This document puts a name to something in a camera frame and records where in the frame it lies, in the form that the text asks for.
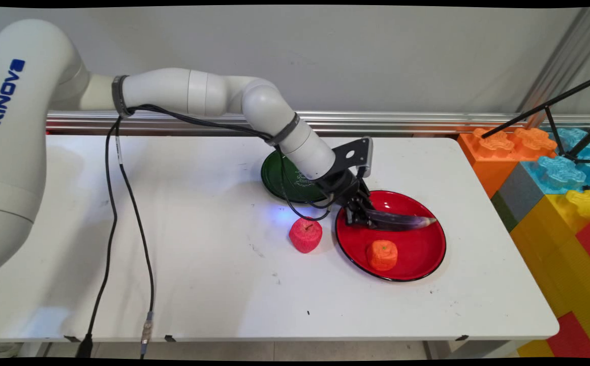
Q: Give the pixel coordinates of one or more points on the purple toy eggplant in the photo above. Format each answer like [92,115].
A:
[401,221]

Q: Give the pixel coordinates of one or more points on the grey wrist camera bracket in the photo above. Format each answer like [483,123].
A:
[355,152]

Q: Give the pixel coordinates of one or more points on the black tripod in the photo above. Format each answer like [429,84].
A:
[564,117]

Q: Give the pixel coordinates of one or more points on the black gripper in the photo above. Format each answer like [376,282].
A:
[343,185]

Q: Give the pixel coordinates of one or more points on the red plate with black rim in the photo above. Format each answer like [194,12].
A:
[416,254]

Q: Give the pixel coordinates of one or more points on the yellow giant building block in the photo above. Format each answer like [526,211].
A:
[559,244]

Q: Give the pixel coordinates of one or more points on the blue giant building block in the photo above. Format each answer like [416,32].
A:
[559,173]

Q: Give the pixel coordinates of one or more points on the orange giant building block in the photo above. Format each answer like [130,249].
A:
[493,157]

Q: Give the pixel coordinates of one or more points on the aluminium rail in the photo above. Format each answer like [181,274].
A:
[427,122]

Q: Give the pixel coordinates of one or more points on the red toy apple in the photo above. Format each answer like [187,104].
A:
[305,236]

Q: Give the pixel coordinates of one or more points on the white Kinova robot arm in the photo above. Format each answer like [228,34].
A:
[20,152]

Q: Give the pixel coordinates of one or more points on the dark green printed plate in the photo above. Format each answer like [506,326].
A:
[279,178]

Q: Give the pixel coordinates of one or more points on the orange toy tangerine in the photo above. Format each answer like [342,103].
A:
[382,255]

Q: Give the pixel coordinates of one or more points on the grey giant building block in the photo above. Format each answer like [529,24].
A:
[516,190]

